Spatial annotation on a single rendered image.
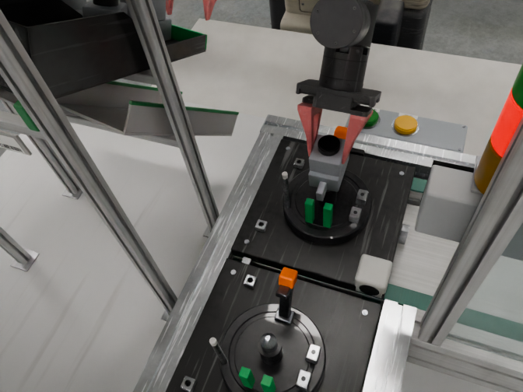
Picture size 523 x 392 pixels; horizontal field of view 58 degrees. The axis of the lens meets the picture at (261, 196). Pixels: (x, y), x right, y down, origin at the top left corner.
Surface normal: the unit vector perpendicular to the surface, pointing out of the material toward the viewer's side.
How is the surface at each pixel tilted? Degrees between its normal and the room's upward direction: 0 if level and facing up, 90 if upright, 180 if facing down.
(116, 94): 90
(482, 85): 0
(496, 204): 90
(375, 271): 0
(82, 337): 0
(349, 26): 55
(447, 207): 90
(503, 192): 90
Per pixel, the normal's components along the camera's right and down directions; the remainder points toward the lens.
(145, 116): 0.85, 0.37
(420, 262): -0.10, -0.58
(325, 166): -0.34, 0.83
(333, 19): -0.34, 0.31
